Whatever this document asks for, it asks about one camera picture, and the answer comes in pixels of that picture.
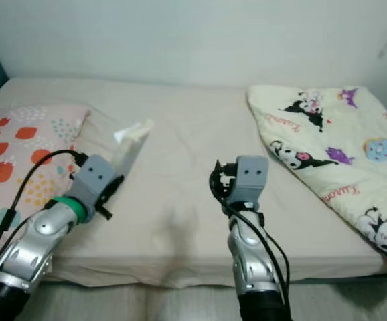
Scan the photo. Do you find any white paper trash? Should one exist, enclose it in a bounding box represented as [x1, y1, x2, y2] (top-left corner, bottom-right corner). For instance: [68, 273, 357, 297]
[114, 119, 154, 176]

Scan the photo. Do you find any cream cartoon print blanket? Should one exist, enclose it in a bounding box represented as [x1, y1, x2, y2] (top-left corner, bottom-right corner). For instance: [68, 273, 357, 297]
[247, 84, 387, 275]

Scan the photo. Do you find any pink pillow with orange spots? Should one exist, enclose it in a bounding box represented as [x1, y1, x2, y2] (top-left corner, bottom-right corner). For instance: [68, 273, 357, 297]
[0, 104, 91, 265]

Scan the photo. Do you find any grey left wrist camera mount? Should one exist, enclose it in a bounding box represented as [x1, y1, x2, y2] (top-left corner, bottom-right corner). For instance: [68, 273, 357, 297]
[70, 155, 118, 211]

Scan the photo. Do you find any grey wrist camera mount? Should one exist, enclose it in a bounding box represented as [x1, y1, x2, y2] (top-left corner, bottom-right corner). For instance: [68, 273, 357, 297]
[234, 156, 270, 209]
[70, 155, 118, 211]

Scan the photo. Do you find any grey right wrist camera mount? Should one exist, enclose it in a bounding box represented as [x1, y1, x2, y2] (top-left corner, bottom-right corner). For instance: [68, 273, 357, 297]
[234, 156, 270, 209]

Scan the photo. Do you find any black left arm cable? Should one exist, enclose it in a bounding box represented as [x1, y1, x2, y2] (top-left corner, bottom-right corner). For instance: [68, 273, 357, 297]
[0, 150, 89, 276]

